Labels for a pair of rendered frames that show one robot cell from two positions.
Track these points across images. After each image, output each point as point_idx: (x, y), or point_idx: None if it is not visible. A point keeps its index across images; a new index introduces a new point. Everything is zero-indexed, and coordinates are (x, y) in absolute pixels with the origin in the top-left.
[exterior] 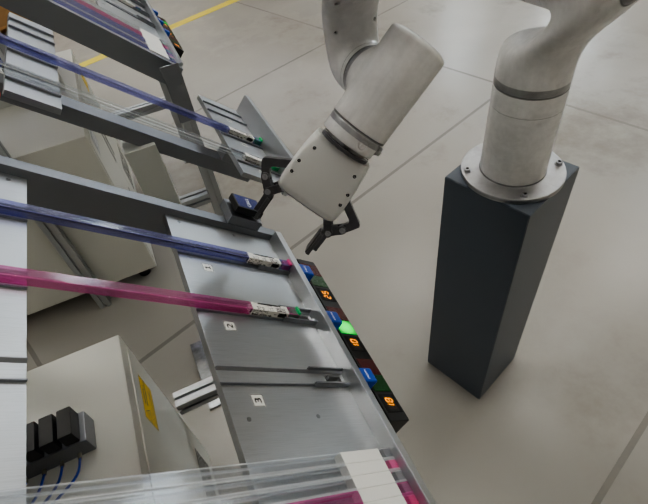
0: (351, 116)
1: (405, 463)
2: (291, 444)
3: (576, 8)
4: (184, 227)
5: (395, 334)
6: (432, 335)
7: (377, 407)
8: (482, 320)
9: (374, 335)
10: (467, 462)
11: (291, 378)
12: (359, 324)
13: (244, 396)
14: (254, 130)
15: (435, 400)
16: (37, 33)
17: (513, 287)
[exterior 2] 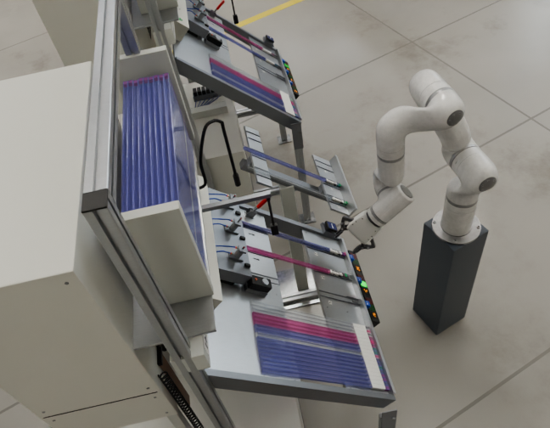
0: (377, 212)
1: (373, 331)
2: (338, 317)
3: (465, 188)
4: (307, 235)
5: (397, 290)
6: (415, 294)
7: (367, 313)
8: (437, 291)
9: (384, 288)
10: (419, 364)
11: (340, 298)
12: (377, 279)
13: (326, 300)
14: (337, 177)
15: (411, 330)
16: (255, 137)
17: (451, 278)
